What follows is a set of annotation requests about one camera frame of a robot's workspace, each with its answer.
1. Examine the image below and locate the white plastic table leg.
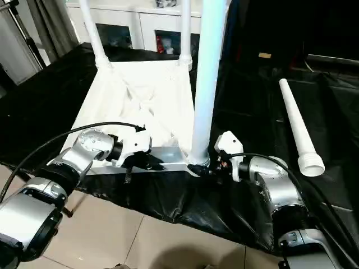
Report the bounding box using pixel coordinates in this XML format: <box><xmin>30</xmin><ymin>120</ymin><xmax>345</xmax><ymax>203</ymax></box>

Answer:
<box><xmin>187</xmin><ymin>0</ymin><xmax>228</xmax><ymax>168</ymax></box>
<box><xmin>178</xmin><ymin>0</ymin><xmax>194</xmax><ymax>69</ymax></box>
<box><xmin>278</xmin><ymin>78</ymin><xmax>326</xmax><ymax>178</ymax></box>
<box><xmin>77</xmin><ymin>0</ymin><xmax>112</xmax><ymax>69</ymax></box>

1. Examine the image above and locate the black plastic mat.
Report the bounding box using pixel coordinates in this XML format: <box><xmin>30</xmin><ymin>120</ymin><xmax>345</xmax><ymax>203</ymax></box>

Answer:
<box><xmin>0</xmin><ymin>41</ymin><xmax>359</xmax><ymax>257</ymax></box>

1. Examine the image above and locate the white glass-door cabinet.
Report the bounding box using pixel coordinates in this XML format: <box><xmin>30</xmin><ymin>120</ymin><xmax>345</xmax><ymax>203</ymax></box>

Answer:
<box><xmin>66</xmin><ymin>0</ymin><xmax>225</xmax><ymax>62</ymax></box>

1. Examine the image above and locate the grey curtain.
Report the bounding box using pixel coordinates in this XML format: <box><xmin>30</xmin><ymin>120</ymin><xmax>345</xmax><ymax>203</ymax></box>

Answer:
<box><xmin>27</xmin><ymin>0</ymin><xmax>80</xmax><ymax>62</ymax></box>

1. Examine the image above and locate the dark grey bundle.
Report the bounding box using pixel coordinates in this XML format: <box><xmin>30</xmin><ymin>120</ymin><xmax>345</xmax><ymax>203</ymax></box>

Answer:
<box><xmin>155</xmin><ymin>0</ymin><xmax>180</xmax><ymax>8</ymax></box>

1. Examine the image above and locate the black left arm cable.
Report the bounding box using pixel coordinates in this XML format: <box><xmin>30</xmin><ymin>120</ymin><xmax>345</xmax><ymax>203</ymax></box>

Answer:
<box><xmin>0</xmin><ymin>121</ymin><xmax>147</xmax><ymax>203</ymax></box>

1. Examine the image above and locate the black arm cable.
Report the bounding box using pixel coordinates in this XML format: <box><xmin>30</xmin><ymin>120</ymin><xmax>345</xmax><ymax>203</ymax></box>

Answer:
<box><xmin>223</xmin><ymin>152</ymin><xmax>359</xmax><ymax>254</ymax></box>
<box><xmin>0</xmin><ymin>121</ymin><xmax>147</xmax><ymax>203</ymax></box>

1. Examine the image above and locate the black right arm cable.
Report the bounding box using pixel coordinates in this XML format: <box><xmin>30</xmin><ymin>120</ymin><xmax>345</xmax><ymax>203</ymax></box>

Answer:
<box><xmin>223</xmin><ymin>152</ymin><xmax>359</xmax><ymax>254</ymax></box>

